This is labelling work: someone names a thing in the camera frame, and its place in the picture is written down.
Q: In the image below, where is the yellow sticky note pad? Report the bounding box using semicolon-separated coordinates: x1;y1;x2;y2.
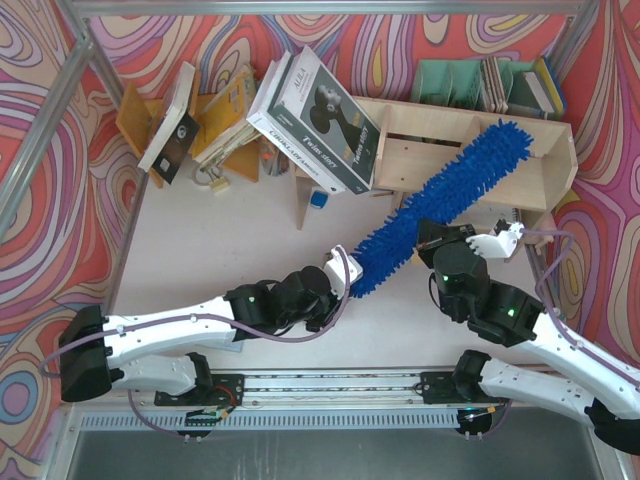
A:
410;250;421;264

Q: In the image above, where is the blue microfiber duster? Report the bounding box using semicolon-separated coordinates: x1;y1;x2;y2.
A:
350;121;533;298

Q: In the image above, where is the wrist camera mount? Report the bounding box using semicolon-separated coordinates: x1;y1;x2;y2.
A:
465;219;524;259
322;245;363;298

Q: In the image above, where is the blue white eraser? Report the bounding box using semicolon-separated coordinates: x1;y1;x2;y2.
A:
309;189;329;209

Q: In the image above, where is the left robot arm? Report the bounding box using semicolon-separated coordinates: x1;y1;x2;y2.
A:
57;260;360;404

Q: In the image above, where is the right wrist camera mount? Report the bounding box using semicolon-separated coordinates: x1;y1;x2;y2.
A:
465;219;524;259

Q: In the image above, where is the white spiral notebook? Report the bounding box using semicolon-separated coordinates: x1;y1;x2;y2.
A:
444;200;517;233

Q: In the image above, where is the blue yellow calculator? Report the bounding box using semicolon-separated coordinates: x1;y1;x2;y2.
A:
197;342;244;353

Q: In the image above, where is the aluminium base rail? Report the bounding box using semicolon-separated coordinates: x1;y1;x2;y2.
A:
64;367;601;411

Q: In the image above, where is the blue covered book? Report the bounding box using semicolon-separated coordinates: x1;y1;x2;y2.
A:
523;57;567;121

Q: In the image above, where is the pencil cup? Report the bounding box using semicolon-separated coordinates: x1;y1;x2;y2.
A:
260;144;290;177

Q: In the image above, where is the yellow book stack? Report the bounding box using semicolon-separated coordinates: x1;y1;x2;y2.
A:
192;64;257;168

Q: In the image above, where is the white black paperback book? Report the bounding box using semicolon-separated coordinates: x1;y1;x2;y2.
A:
138;62;199;184

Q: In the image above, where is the white Chokladfabriken book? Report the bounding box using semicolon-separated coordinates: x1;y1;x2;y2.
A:
246;51;346;195

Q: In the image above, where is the pink pig figurine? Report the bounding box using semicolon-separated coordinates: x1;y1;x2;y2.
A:
523;213;557;255

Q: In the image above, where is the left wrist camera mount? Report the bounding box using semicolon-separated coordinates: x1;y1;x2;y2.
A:
322;245;363;298

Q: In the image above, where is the light wooden bookshelf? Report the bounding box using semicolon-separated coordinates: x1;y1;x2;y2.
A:
292;95;579;263

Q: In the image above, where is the green desk organizer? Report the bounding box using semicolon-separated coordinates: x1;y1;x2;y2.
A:
410;59;557;121

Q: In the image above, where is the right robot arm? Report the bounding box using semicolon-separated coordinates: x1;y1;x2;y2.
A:
416;219;639;455

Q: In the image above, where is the black white Twins story book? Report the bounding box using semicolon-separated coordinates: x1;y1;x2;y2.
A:
267;47;380;195

